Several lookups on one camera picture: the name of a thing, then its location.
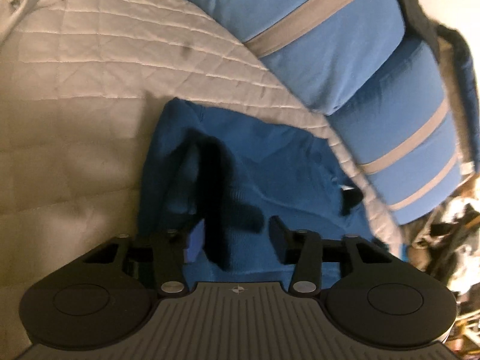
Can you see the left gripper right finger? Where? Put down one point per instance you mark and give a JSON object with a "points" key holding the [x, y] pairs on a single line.
{"points": [[366, 292]]}

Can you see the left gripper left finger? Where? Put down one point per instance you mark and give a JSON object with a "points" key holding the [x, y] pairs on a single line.
{"points": [[106, 294]]}

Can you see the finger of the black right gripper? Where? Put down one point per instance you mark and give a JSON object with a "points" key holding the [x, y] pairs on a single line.
{"points": [[352, 197]]}

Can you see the dark blue sweatshirt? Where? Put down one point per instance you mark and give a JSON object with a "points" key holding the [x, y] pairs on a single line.
{"points": [[229, 173]]}

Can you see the right blue striped pillow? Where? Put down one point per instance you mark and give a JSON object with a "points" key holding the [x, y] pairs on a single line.
{"points": [[400, 131]]}

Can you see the blue striped pillow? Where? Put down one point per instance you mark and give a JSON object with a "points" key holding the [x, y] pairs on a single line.
{"points": [[323, 51], [400, 131]]}

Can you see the left blue striped pillow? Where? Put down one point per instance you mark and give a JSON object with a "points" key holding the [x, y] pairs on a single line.
{"points": [[323, 51]]}

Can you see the navy garment on headboard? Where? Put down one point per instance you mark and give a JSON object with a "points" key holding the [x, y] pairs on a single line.
{"points": [[467, 83]]}

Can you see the grey quilted bedspread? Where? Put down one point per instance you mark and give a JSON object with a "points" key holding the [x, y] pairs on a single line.
{"points": [[83, 83]]}

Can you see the black bag with straps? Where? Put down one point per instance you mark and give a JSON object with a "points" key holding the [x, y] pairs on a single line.
{"points": [[444, 243]]}

